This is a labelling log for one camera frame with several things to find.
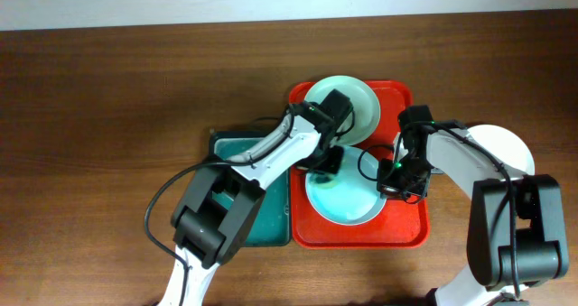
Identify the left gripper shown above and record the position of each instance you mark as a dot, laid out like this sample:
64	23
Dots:
326	164

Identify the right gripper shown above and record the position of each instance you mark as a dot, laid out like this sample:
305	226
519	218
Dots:
386	185

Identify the light blue plate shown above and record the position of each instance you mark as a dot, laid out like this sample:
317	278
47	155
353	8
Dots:
355	200

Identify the pale green plate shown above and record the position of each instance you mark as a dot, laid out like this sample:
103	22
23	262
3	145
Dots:
365	104

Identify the white plate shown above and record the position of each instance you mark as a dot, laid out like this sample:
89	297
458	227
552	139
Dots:
505	145

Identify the green yellow sponge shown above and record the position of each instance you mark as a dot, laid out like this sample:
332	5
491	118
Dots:
323	180

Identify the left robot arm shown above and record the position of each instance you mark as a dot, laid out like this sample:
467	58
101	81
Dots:
215	214

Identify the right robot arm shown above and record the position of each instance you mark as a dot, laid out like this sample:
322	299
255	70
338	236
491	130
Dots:
516	234

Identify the red plastic tray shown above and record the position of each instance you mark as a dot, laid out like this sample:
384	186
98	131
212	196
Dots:
398	225

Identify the dark green sponge tray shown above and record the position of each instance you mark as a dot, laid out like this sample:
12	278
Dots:
272	224

